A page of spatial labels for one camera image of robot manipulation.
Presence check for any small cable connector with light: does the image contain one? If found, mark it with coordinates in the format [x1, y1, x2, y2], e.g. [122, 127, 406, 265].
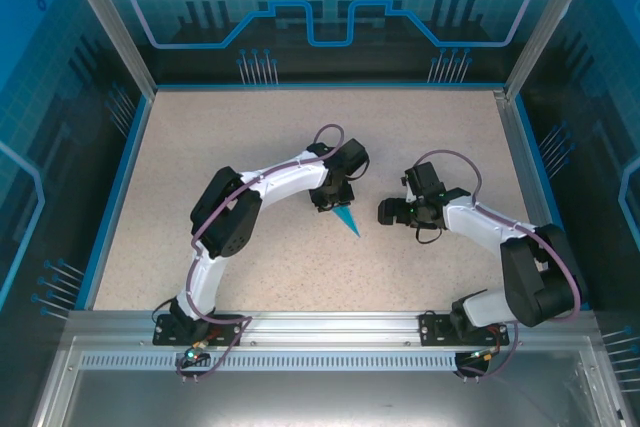
[182, 341, 209, 366]
[467, 346, 501, 363]

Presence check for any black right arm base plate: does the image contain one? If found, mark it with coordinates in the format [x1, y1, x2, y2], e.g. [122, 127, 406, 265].
[418, 311, 511, 347]

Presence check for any table side rail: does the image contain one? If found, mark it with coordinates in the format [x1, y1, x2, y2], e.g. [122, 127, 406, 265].
[492, 89, 574, 311]
[74, 93, 156, 311]

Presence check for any aluminium mounting rail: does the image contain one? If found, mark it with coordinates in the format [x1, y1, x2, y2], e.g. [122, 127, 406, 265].
[67, 310, 599, 348]

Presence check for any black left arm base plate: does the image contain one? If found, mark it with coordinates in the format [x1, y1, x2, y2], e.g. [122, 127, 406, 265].
[152, 314, 245, 347]

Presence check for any slotted grey cable duct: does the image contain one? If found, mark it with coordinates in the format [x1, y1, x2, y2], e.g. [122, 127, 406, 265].
[78, 354, 459, 372]

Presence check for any aluminium frame post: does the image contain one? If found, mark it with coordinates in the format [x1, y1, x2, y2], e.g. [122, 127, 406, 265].
[53, 0, 157, 98]
[503, 0, 605, 99]

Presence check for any blue square paper sheet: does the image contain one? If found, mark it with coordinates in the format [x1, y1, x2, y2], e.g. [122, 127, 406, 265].
[331, 204, 362, 239]

